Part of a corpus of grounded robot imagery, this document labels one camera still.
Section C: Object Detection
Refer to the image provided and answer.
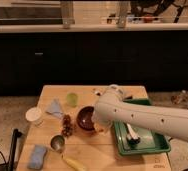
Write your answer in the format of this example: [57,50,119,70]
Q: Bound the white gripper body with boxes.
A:
[91,112,111,133]

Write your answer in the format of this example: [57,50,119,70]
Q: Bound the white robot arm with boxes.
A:
[92,84,188,142]

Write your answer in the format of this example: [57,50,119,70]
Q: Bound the green plastic cup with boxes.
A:
[66,93,78,107]

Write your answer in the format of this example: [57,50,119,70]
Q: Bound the metal measuring cup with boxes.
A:
[50,135,65,153]

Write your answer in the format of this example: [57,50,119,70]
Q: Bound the white paper cup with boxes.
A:
[25,107,43,126]

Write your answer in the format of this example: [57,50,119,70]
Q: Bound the dark red bowl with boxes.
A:
[76,106,94,131]

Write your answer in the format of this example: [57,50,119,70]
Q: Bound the bunch of dark grapes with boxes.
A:
[61,115,73,137]

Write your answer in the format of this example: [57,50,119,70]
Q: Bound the white dish brush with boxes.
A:
[126,124,140,144]

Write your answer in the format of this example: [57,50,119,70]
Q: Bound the yellow corn cob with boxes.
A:
[62,156,87,171]

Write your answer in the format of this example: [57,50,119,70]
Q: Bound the light blue cloth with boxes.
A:
[46,99,63,119]

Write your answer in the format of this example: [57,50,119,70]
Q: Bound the green plastic tray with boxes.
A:
[110,98,172,157]

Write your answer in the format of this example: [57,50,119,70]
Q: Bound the blue sponge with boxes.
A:
[27,145,47,170]

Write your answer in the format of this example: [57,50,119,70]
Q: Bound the black metal stand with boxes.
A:
[8,129,22,171]

